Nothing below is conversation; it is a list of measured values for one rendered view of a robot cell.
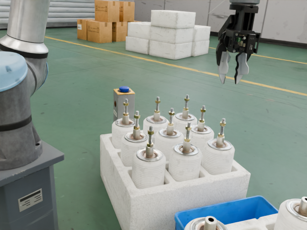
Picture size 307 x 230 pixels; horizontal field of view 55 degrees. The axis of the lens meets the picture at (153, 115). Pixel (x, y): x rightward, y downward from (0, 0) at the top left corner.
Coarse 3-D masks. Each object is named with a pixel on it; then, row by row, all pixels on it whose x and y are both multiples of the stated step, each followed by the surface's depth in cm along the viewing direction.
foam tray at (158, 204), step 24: (120, 168) 89; (168, 168) 94; (240, 168) 93; (120, 192) 87; (144, 192) 78; (168, 192) 81; (192, 192) 84; (216, 192) 88; (240, 192) 92; (120, 216) 90; (144, 216) 81; (168, 216) 84
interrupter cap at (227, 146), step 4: (212, 140) 94; (216, 140) 94; (224, 140) 94; (208, 144) 91; (212, 144) 91; (224, 144) 92; (228, 144) 92; (212, 148) 89; (216, 148) 88; (220, 148) 89; (224, 148) 89; (228, 148) 89
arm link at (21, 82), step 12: (0, 60) 61; (12, 60) 62; (24, 60) 63; (0, 72) 58; (12, 72) 59; (24, 72) 63; (0, 84) 59; (12, 84) 60; (24, 84) 63; (36, 84) 71; (0, 96) 59; (12, 96) 61; (24, 96) 63; (0, 108) 60; (12, 108) 61; (24, 108) 64; (0, 120) 61; (12, 120) 62
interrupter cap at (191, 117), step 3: (177, 114) 113; (180, 114) 113; (189, 114) 114; (177, 117) 110; (180, 117) 111; (189, 117) 112; (192, 117) 111; (183, 120) 108; (186, 120) 108; (189, 120) 108
